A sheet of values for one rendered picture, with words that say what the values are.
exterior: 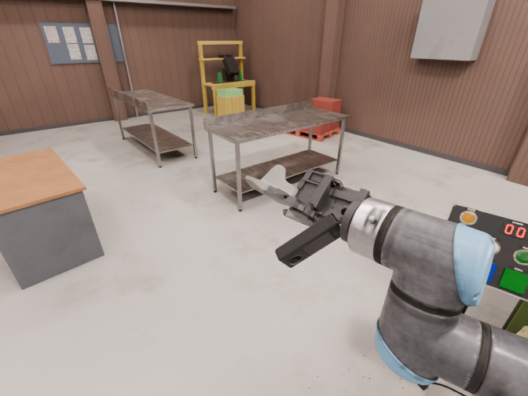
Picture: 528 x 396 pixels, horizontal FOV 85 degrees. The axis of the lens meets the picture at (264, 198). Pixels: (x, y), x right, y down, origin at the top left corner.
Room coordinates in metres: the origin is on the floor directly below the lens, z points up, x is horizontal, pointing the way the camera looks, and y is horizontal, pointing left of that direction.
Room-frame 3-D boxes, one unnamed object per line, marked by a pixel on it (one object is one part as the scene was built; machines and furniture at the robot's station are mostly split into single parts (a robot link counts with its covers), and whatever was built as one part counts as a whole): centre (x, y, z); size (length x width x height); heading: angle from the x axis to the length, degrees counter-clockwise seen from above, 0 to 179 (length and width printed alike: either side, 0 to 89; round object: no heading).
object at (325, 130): (6.22, -0.95, 0.36); 1.27 x 0.98 x 0.71; 38
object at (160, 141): (5.21, 2.02, 0.50); 2.01 x 0.74 x 1.01; 40
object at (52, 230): (2.39, 2.20, 0.36); 1.35 x 0.70 x 0.72; 43
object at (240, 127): (3.72, -0.23, 0.49); 1.86 x 0.71 x 0.98; 128
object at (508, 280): (0.79, -0.94, 1.01); 0.07 x 0.05 x 0.07; 53
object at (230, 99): (8.15, 0.81, 0.88); 1.38 x 1.21 x 1.76; 128
